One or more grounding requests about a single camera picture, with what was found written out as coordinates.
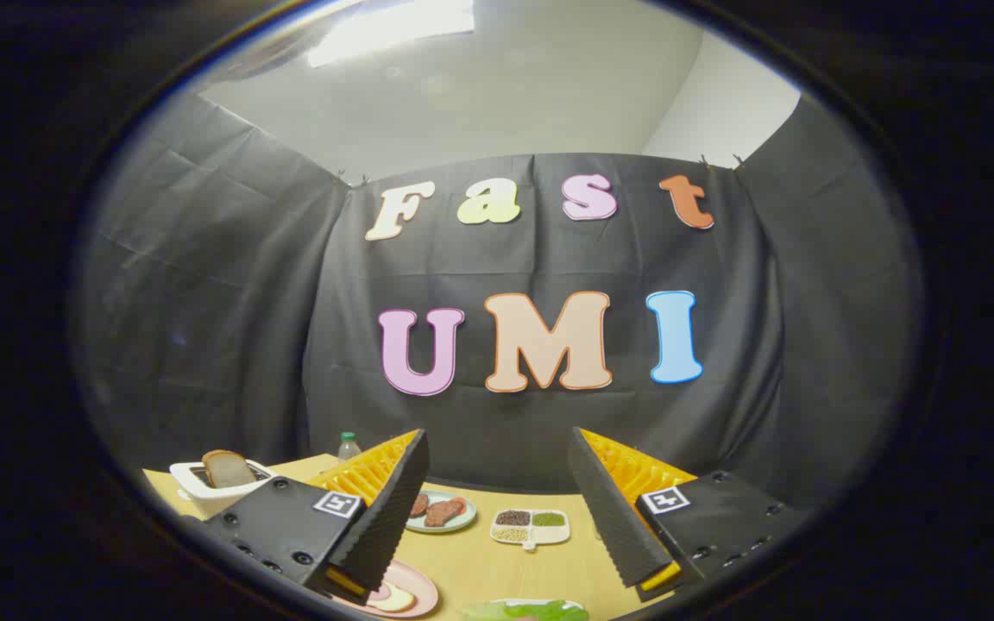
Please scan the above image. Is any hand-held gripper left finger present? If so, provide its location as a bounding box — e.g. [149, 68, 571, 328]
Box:
[204, 429, 431, 605]

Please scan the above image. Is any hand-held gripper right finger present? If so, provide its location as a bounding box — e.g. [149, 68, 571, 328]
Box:
[568, 427, 808, 603]

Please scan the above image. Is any brown bread slice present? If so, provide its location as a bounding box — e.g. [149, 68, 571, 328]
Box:
[202, 449, 258, 489]

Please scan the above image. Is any brown meat piece orange tip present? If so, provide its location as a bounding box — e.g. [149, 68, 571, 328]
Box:
[425, 497, 468, 528]

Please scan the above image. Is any light blue plate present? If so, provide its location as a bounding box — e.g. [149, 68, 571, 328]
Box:
[406, 490, 478, 534]

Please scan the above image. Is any white divided seasoning dish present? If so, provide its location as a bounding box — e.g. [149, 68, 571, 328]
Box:
[490, 508, 571, 551]

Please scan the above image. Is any pink plate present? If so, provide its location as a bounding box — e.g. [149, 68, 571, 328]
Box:
[333, 559, 439, 618]

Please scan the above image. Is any green lettuce leaf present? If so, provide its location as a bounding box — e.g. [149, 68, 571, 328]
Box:
[464, 601, 588, 621]

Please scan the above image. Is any white toaster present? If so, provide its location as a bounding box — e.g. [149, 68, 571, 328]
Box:
[169, 460, 278, 518]

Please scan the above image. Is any black backdrop cloth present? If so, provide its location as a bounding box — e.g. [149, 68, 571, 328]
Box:
[74, 91, 925, 518]

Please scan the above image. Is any ceiling light panel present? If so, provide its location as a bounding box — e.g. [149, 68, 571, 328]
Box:
[305, 0, 475, 68]

